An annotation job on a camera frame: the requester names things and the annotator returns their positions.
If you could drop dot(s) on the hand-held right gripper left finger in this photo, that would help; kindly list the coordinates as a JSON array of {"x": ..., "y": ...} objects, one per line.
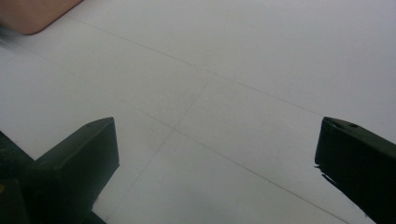
[{"x": 77, "y": 158}]

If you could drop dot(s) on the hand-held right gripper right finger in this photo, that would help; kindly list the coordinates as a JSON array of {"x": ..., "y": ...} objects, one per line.
[{"x": 361, "y": 165}]

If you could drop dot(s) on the tan rounded board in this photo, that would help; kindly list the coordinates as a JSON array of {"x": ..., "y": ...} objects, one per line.
[{"x": 34, "y": 14}]

